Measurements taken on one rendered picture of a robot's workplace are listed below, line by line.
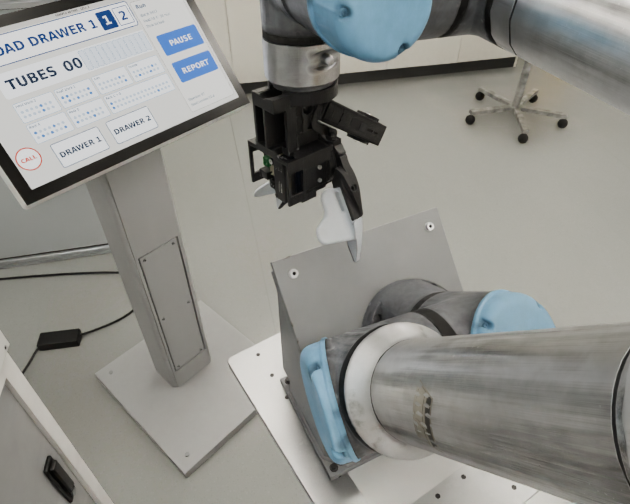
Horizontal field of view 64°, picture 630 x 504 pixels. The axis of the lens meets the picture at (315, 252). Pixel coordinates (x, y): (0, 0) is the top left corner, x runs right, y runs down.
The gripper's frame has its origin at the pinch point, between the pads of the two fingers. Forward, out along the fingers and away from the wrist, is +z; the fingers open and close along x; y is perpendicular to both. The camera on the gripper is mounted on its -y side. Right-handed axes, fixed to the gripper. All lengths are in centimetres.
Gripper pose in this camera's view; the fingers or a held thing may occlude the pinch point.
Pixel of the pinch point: (319, 231)
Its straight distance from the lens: 64.4
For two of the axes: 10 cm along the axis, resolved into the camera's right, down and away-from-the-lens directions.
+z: 0.1, 7.8, 6.2
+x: 6.5, 4.7, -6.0
